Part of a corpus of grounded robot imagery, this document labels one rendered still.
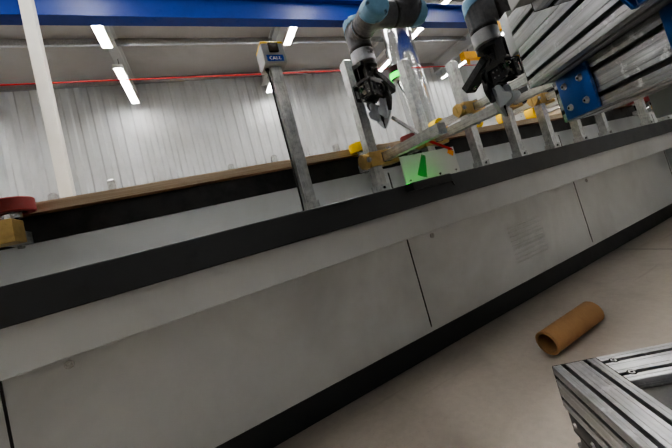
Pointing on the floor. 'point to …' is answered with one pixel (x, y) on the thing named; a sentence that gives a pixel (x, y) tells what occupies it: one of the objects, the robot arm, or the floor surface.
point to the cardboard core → (569, 327)
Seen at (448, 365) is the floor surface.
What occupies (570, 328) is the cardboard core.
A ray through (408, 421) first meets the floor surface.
